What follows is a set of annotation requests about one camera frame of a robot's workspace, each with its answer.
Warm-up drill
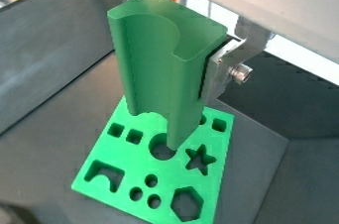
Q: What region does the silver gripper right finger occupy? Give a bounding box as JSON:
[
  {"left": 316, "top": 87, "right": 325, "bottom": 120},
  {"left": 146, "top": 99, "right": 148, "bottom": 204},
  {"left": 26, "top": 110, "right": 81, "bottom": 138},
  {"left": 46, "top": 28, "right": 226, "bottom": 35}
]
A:
[{"left": 201, "top": 16, "right": 272, "bottom": 104}]

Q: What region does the green arch block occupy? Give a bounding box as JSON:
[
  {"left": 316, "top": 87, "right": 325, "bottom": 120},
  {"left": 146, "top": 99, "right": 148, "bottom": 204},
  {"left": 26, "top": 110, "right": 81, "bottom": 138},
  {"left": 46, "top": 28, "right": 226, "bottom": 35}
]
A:
[{"left": 106, "top": 0, "right": 226, "bottom": 150}]

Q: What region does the green shape sorting board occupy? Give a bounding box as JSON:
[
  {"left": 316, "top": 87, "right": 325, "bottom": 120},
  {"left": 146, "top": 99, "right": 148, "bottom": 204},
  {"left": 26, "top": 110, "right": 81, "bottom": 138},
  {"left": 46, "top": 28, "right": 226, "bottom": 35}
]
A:
[{"left": 72, "top": 101, "right": 234, "bottom": 224}]

